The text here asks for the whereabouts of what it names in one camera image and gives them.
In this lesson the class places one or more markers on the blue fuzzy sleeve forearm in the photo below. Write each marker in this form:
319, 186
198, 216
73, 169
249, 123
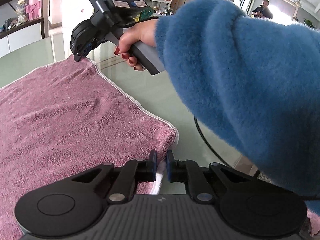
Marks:
254, 83

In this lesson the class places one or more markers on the person in background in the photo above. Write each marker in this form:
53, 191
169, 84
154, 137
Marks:
263, 11

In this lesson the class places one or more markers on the white low sideboard cabinet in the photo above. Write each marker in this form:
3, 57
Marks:
23, 35

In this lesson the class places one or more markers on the right hand red nails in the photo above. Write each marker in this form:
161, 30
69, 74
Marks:
141, 32

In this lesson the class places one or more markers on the pink terry towel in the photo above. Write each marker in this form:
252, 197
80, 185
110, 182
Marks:
61, 119

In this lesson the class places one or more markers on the pink gift box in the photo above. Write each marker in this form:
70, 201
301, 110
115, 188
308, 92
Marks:
34, 9

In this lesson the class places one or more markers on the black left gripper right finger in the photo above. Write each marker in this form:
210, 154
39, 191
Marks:
248, 205

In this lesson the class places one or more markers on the flower bouquet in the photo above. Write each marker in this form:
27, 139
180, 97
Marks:
20, 11

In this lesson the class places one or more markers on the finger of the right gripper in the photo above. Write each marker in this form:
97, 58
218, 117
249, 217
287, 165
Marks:
77, 57

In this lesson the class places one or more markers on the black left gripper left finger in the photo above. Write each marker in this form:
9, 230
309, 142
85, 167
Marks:
71, 206

